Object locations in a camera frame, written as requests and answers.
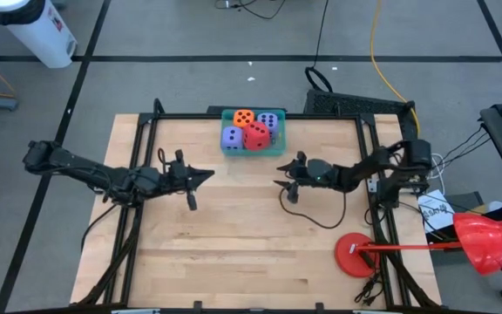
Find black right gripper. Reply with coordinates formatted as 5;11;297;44
272;150;338;205

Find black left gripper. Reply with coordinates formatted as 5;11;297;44
159;149;216;213

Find large red foam die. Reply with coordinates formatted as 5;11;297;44
241;120;272;153

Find large purple foam die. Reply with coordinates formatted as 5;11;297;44
255;112;280;140
220;126;246;152

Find large orange foam die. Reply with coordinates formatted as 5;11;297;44
232;108;255;130

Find teal plastic tray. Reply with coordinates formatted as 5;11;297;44
220;107;288;157

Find red desk lamp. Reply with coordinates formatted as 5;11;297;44
333;212;502;279

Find white paper sheet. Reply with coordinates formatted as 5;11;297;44
417;189;456;233

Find white cylindrical air purifier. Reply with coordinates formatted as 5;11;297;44
0;0;78;70

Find black metal table frame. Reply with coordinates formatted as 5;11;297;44
70;98;443;314

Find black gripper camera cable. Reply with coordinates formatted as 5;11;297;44
278;187;348;230

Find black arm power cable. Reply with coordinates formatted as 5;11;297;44
79;201;121;253

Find long black cable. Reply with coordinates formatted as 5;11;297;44
305;0;335;93

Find black lamp power cord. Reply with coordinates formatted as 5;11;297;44
354;273;386;306

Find white cable bundle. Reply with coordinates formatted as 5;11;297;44
427;151;447;195

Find black floor cables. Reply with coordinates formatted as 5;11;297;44
214;0;288;21

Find thin black cable bundle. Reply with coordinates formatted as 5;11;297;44
429;125;492;172

